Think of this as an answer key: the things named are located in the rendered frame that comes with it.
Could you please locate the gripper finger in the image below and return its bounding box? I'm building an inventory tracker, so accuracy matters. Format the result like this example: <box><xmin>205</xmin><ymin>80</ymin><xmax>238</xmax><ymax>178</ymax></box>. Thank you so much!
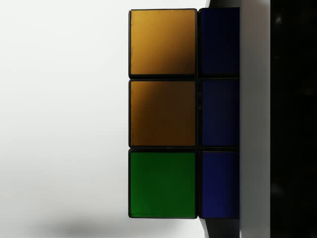
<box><xmin>200</xmin><ymin>218</ymin><xmax>241</xmax><ymax>238</ymax></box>
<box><xmin>205</xmin><ymin>0</ymin><xmax>241</xmax><ymax>9</ymax></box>

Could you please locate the puzzle cube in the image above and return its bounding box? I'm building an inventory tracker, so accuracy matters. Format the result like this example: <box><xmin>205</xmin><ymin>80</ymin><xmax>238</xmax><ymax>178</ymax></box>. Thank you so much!
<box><xmin>128</xmin><ymin>7</ymin><xmax>241</xmax><ymax>220</ymax></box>

